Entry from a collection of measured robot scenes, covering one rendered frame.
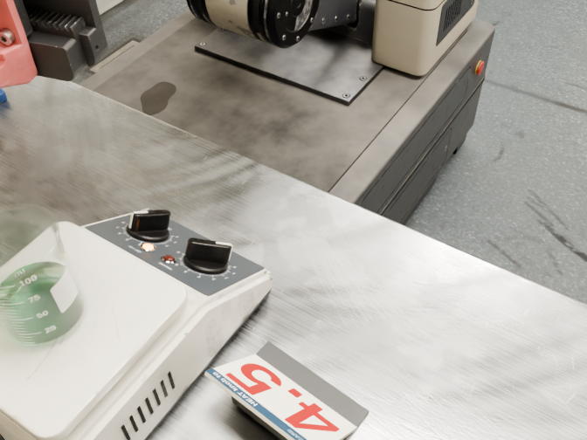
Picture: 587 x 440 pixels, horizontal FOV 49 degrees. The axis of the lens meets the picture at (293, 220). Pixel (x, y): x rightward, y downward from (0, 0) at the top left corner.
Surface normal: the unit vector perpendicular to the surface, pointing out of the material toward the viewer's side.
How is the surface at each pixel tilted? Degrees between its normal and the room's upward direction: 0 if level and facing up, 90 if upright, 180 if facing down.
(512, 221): 0
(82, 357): 0
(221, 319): 90
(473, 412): 0
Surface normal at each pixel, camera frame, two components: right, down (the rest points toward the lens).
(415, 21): -0.54, 0.62
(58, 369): -0.03, -0.68
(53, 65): -0.31, 0.70
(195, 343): 0.84, 0.39
